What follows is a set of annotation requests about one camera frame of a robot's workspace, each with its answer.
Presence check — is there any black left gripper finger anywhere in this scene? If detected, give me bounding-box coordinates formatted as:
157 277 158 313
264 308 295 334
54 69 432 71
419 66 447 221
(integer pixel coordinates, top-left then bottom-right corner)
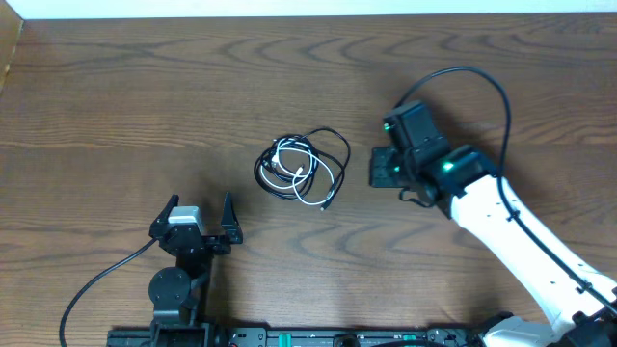
221 192 241 236
150 194 179 235

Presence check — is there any black usb cable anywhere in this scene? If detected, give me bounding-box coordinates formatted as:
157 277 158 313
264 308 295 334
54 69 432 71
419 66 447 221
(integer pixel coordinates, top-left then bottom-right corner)
253 126 352 212

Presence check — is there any white usb cable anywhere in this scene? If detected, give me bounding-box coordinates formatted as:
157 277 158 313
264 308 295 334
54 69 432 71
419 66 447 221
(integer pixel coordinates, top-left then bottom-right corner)
258 138 335 207

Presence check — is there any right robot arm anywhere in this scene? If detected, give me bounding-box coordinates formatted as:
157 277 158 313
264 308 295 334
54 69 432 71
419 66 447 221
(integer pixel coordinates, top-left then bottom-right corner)
369 101 616 346

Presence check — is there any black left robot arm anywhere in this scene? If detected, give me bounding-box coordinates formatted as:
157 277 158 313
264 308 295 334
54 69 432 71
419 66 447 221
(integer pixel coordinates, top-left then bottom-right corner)
148 193 243 347

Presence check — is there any black left camera cable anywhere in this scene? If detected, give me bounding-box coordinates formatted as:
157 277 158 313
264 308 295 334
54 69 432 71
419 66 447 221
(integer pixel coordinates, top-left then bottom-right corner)
59 237 159 347

